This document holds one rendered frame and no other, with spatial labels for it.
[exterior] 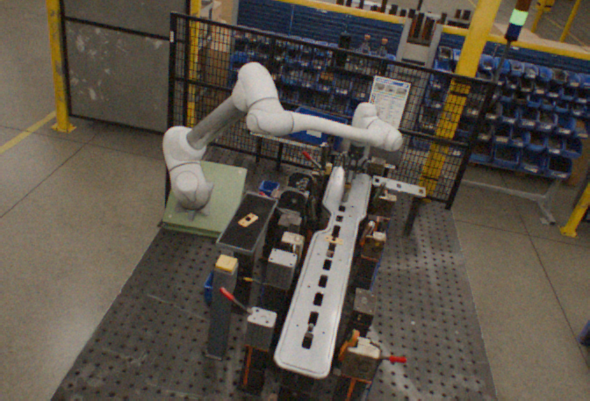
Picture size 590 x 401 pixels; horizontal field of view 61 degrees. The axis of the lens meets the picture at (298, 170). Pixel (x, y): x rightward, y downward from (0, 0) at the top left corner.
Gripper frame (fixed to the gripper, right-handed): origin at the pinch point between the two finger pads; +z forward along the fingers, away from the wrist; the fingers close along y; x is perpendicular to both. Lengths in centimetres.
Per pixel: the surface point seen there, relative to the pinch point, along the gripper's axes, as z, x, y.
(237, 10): -23, 190, -126
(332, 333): 5, -99, 8
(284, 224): -4, -58, -21
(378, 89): -31, 54, 4
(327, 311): 5, -90, 4
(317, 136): -2.0, 34.7, -23.9
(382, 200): 2.9, -8.8, 18.4
